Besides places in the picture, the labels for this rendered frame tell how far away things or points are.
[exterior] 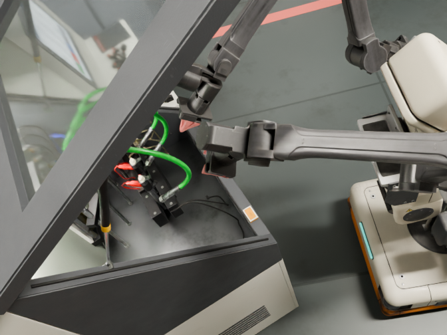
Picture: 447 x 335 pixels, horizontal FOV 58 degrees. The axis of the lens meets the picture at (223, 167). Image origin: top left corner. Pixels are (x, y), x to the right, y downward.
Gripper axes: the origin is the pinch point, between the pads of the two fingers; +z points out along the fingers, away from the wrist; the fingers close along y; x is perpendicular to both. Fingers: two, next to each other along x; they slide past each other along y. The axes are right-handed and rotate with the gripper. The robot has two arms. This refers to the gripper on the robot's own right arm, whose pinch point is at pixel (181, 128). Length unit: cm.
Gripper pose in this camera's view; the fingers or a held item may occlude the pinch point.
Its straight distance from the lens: 121.8
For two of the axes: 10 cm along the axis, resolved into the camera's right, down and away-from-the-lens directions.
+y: -8.3, -1.3, -5.4
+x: 2.4, 7.9, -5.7
